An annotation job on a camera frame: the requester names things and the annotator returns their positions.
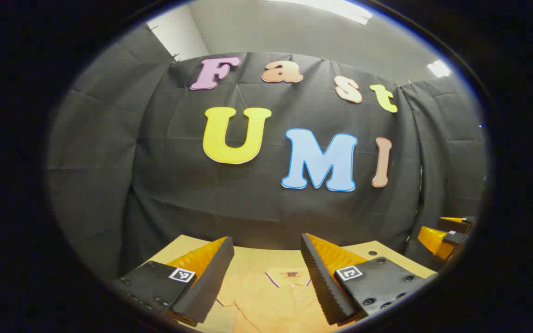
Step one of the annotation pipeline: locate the long ceiling light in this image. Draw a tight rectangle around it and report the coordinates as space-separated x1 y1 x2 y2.
266 0 373 25

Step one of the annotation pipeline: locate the black backdrop cloth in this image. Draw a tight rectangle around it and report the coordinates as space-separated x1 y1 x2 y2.
46 23 488 284

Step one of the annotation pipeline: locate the orange polo T-shirt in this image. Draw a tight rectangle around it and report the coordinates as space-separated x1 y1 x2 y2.
215 266 342 333

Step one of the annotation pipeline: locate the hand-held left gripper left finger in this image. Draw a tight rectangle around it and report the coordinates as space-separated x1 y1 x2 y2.
112 236 235 327

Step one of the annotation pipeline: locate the small ceiling light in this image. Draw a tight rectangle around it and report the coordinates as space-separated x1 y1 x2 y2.
428 60 452 78

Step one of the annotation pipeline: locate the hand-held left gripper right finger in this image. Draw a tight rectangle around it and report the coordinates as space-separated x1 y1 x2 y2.
300 233 438 326

